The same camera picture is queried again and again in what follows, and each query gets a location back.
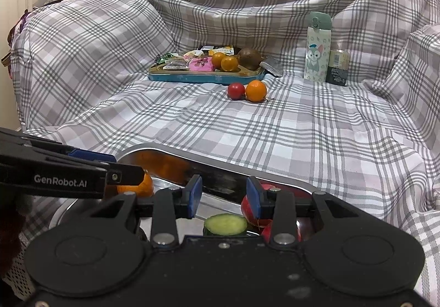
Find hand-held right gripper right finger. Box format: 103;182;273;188
246;176;375;248

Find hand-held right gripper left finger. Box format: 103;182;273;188
81;174;203;248

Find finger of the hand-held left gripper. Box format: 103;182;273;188
67;148;117;165
103;163;145;187

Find pink red apple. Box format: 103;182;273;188
241;182;312;228

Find large orange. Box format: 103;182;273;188
117;171;154;198

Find stainless steel tray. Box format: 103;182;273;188
51;143;318;242

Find green cucumber piece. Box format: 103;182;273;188
203;213;249;237

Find grey plaid blanket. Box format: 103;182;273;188
7;0;440;307

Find white mesh cloth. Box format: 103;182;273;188
0;252;35;301

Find red tomato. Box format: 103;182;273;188
227;83;245;100

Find brown snack packet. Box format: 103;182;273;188
163;57;190;71

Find blue tin tray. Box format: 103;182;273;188
148;61;266;84

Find pink snack packet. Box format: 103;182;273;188
188;57;216;72

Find dark grey sachet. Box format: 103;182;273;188
259;56;284;78

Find brown round fruit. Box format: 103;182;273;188
237;48;265;71

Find yellow black snack packet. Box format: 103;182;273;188
200;46;241;56

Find cartoon print water bottle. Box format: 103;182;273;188
303;11;333;83

